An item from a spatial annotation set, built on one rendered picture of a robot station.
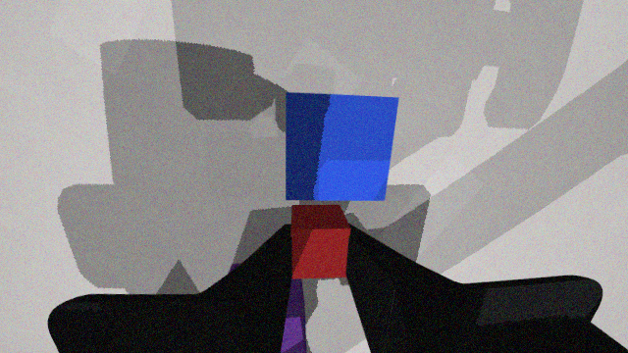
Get red block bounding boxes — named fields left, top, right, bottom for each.
left=290, top=205, right=351, bottom=279

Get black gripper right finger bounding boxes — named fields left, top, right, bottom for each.
left=346, top=224, right=603, bottom=353

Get blue block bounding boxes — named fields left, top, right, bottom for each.
left=286, top=92, right=399, bottom=201

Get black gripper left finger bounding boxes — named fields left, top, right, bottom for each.
left=47, top=225, right=292, bottom=353

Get purple block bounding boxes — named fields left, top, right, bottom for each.
left=281, top=279, right=306, bottom=353

